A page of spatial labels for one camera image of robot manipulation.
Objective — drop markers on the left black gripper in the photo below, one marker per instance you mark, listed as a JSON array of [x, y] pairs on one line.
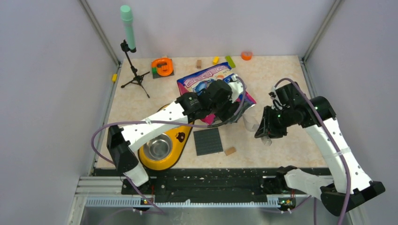
[[225, 114]]

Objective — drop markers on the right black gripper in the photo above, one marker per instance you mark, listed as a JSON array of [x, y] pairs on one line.
[[267, 128]]

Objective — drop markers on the clear plastic scoop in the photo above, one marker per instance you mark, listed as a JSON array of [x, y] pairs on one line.
[[252, 125]]

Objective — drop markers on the pink pet food bag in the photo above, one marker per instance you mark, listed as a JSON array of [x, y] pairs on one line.
[[201, 80]]

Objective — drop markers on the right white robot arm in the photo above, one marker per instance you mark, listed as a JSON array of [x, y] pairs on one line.
[[349, 186]]

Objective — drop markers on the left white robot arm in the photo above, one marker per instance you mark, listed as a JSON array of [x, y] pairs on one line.
[[125, 138]]

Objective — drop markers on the yellow double pet bowl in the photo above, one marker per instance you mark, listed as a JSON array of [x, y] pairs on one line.
[[164, 151]]

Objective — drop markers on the dark grey square baseplate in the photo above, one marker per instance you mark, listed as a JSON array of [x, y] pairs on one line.
[[207, 141]]

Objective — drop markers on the small yellow block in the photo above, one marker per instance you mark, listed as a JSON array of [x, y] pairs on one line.
[[215, 60]]

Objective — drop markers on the small wooden block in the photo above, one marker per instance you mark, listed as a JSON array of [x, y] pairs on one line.
[[230, 151]]

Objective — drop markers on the green lego brick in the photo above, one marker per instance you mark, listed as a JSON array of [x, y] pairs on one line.
[[230, 61]]

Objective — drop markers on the orange semicircle container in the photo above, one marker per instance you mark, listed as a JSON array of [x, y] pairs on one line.
[[246, 55]]

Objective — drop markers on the orange tape dispenser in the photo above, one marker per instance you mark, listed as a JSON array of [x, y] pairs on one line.
[[162, 67]]

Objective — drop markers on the green microphone on tripod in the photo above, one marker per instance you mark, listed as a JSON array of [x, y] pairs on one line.
[[129, 45]]

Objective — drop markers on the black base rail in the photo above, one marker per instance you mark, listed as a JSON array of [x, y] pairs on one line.
[[212, 185]]

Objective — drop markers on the yellow clip on frame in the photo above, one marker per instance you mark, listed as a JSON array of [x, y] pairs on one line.
[[114, 78]]

